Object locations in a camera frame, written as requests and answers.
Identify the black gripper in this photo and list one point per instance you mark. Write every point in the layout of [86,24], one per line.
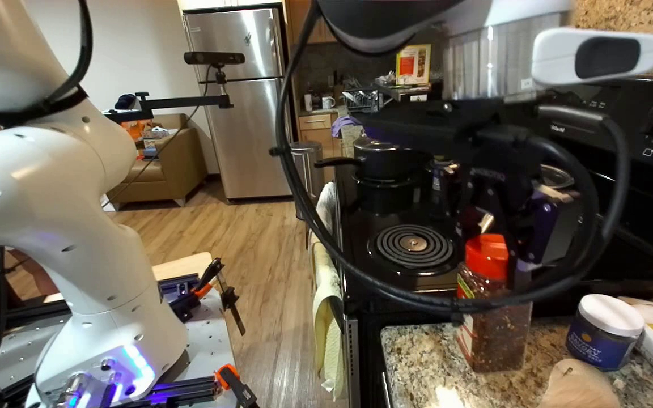
[505,170]

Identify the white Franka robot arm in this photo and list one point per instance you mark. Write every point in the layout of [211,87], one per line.
[56,189]

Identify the stainless steel fridge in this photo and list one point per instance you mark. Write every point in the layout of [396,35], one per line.
[243,105]

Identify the black electric stove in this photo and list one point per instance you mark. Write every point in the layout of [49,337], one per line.
[409,249]

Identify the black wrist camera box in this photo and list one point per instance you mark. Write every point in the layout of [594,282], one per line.
[447,124]

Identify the steel pot with lid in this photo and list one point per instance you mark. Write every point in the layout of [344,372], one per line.
[493,60]

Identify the brown sofa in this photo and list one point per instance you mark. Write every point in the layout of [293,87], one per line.
[165,162]

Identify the pale yellow hanging towel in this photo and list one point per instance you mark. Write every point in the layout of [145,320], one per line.
[327,302]

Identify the orange and black clamp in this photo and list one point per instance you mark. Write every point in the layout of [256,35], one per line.
[210,290]
[220,385]

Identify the black stereo camera bar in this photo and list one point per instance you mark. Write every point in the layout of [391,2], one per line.
[214,57]

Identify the red cardboard box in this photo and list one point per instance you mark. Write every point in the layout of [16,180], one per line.
[414,64]

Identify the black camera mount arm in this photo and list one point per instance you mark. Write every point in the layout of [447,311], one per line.
[176,99]

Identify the spice container with orange lid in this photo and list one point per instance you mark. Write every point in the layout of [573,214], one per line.
[493,325]

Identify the dark pot with lid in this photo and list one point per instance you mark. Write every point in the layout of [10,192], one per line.
[386,177]

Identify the blue tub with white lid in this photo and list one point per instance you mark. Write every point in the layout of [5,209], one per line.
[602,330]

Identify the wooden spoon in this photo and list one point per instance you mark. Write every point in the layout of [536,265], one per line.
[578,385]

